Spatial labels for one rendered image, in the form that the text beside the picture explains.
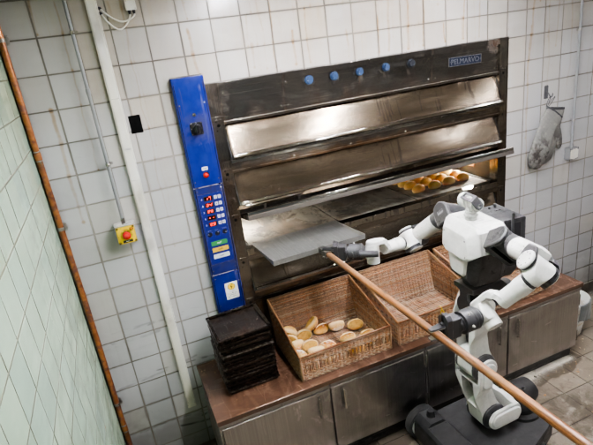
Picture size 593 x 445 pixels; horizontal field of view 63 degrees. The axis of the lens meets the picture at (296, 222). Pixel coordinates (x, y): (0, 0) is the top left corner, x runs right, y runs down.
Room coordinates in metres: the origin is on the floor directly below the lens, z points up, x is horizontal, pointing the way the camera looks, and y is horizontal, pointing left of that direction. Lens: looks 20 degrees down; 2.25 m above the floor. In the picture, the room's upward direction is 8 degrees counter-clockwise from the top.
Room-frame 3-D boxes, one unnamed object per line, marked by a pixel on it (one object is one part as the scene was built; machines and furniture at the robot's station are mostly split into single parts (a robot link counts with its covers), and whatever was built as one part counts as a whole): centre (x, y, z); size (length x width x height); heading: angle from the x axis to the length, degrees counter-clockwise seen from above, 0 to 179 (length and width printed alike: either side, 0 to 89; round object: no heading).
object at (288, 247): (2.54, -0.05, 1.19); 0.55 x 0.36 x 0.03; 111
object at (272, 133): (2.84, -0.55, 1.80); 1.79 x 0.11 x 0.19; 110
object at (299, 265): (2.84, -0.55, 1.02); 1.79 x 0.11 x 0.19; 110
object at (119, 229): (2.30, 0.85, 1.46); 0.10 x 0.07 x 0.10; 110
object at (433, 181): (3.45, -0.95, 1.21); 0.61 x 0.48 x 0.06; 20
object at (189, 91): (3.36, 0.75, 1.07); 1.93 x 0.16 x 2.15; 20
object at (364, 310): (2.40, -0.10, 0.72); 0.56 x 0.49 x 0.28; 110
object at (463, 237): (2.03, -0.84, 1.27); 0.34 x 0.30 x 0.36; 13
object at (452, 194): (2.86, -0.54, 1.16); 1.80 x 0.06 x 0.04; 110
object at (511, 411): (2.06, -0.92, 0.28); 0.21 x 0.20 x 0.13; 111
